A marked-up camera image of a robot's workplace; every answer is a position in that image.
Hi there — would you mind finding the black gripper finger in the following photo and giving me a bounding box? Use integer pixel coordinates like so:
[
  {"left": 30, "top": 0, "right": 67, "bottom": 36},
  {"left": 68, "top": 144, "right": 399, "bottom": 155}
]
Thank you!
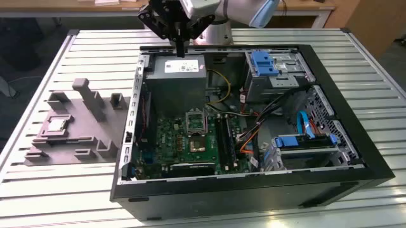
[
  {"left": 136, "top": 4, "right": 182, "bottom": 58},
  {"left": 179, "top": 14, "right": 217, "bottom": 58}
]

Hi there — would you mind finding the metal socket cover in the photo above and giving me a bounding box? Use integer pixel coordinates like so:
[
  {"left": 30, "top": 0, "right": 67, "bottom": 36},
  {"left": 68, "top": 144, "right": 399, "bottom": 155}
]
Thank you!
[{"left": 184, "top": 111, "right": 210, "bottom": 135}]

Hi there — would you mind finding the silver CPU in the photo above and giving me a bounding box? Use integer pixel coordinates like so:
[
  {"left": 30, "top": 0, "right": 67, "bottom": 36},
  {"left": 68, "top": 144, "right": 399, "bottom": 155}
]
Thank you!
[{"left": 47, "top": 118, "right": 68, "bottom": 132}]

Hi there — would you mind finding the CPU socket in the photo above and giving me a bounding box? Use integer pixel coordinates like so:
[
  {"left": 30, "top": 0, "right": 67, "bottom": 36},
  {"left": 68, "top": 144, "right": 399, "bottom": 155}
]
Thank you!
[{"left": 188, "top": 134, "right": 211, "bottom": 153}]

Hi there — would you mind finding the grey power supply unit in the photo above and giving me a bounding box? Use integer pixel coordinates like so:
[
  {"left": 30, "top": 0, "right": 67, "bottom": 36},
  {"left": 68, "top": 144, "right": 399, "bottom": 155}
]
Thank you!
[{"left": 144, "top": 55, "right": 208, "bottom": 112}]

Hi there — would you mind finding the wooden desk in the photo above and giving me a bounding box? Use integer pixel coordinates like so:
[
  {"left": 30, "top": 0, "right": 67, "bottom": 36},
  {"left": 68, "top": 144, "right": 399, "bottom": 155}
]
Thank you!
[{"left": 0, "top": 0, "right": 338, "bottom": 29}]

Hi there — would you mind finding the metal drive cage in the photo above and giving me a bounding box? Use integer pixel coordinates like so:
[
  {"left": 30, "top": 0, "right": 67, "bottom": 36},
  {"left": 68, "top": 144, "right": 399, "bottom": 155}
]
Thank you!
[
  {"left": 259, "top": 134, "right": 365, "bottom": 172},
  {"left": 243, "top": 50, "right": 318, "bottom": 102}
]

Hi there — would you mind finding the black chair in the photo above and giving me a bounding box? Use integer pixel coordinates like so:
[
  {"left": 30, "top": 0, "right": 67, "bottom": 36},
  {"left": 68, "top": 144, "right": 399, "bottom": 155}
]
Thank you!
[{"left": 0, "top": 17, "right": 46, "bottom": 72}]

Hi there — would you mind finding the grey parts rack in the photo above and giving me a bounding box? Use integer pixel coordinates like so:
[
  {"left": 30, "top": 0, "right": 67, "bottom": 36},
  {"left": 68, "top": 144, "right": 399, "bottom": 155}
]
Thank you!
[{"left": 24, "top": 77, "right": 132, "bottom": 167}]

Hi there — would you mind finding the green motherboard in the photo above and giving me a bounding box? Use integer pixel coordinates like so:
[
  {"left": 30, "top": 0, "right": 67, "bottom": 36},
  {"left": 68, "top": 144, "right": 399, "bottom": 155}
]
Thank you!
[{"left": 131, "top": 106, "right": 254, "bottom": 179}]

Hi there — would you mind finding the black RAM slot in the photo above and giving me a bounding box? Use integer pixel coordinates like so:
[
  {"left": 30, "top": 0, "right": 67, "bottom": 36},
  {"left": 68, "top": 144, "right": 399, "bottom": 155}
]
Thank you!
[
  {"left": 215, "top": 114, "right": 229, "bottom": 170},
  {"left": 221, "top": 114, "right": 235, "bottom": 169}
]

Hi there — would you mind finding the blue carrier with black disk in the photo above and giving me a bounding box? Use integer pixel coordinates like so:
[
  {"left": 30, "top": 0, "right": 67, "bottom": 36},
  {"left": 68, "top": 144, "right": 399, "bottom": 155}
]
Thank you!
[{"left": 274, "top": 134, "right": 338, "bottom": 149}]

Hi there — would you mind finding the wooden cabinet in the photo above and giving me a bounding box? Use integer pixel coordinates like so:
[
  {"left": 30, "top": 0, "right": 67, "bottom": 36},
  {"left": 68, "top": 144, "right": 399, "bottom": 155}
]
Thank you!
[{"left": 343, "top": 0, "right": 406, "bottom": 60}]

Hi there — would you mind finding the black graphics card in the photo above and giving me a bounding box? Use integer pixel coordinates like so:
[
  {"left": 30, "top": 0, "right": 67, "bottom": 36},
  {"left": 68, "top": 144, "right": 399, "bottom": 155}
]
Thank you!
[{"left": 168, "top": 161, "right": 217, "bottom": 178}]

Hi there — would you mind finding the black PC case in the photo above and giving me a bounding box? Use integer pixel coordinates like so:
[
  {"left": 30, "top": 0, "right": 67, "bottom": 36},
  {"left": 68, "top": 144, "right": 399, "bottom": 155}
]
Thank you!
[{"left": 110, "top": 44, "right": 397, "bottom": 221}]

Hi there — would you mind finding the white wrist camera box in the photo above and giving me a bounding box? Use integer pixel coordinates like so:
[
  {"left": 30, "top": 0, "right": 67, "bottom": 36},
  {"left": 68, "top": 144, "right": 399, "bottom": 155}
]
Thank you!
[{"left": 179, "top": 0, "right": 221, "bottom": 24}]

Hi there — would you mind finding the yellow wire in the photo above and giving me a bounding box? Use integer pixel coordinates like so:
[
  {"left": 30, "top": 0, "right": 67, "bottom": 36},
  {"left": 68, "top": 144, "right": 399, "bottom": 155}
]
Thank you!
[{"left": 204, "top": 68, "right": 233, "bottom": 104}]

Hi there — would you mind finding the thin red wire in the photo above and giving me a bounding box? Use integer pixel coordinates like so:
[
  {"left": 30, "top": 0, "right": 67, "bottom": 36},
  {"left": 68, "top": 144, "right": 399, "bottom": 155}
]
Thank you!
[{"left": 140, "top": 95, "right": 151, "bottom": 137}]

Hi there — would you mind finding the black cable bundle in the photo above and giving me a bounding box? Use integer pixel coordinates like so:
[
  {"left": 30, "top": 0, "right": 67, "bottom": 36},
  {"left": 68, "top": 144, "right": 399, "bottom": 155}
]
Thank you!
[{"left": 237, "top": 86, "right": 310, "bottom": 143}]

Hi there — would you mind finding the blue wire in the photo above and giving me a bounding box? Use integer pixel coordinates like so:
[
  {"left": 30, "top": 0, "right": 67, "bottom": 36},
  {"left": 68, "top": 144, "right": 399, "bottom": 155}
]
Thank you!
[{"left": 295, "top": 111, "right": 318, "bottom": 140}]

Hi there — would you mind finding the orange wire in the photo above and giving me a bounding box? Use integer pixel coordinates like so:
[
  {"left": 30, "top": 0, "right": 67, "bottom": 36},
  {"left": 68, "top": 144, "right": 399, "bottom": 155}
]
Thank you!
[{"left": 238, "top": 139, "right": 255, "bottom": 156}]

